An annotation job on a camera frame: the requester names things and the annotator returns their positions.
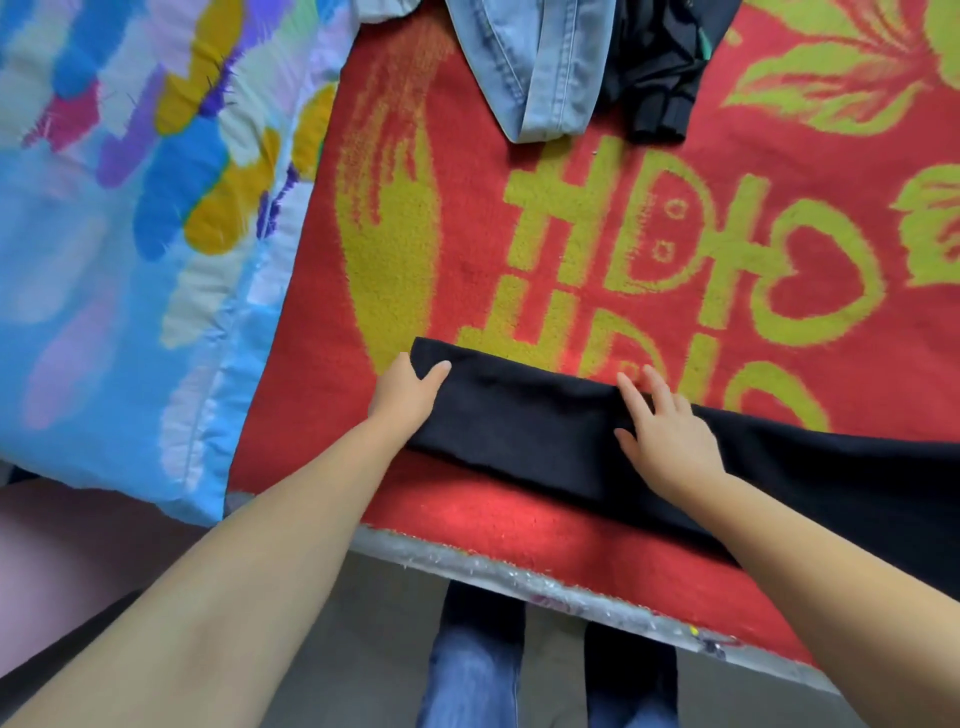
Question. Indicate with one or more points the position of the person's right hand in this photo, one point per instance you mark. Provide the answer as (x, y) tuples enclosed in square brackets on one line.
[(668, 443)]

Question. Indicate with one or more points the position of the person's left hand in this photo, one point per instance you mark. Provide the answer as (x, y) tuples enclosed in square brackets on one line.
[(405, 398)]

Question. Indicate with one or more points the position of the black wide leg trousers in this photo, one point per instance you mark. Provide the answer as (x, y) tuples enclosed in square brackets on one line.
[(540, 435)]

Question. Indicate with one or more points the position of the pile of mixed clothes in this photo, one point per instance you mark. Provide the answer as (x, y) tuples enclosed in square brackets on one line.
[(540, 60)]

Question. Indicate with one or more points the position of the person's left forearm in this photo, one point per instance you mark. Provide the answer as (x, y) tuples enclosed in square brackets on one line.
[(210, 615)]

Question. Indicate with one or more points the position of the person's right forearm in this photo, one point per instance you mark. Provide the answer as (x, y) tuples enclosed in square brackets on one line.
[(825, 600)]

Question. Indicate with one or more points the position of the person's blue trousers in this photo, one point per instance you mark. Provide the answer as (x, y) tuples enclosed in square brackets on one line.
[(473, 660)]

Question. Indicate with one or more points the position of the red and yellow blanket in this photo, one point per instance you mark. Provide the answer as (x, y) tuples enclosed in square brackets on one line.
[(600, 255)]

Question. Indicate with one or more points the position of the blue patterned pillow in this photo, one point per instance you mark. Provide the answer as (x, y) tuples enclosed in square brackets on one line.
[(135, 255)]

